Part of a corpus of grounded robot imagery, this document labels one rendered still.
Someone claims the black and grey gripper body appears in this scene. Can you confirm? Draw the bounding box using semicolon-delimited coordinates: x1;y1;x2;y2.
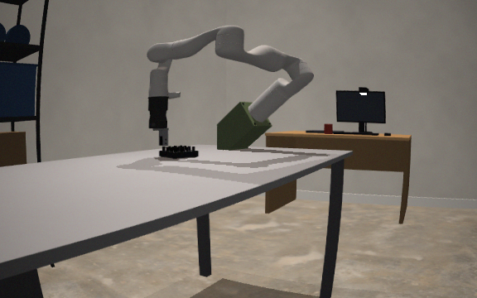
148;84;181;128

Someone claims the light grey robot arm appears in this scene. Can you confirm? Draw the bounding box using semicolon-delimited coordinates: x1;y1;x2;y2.
147;26;314;123

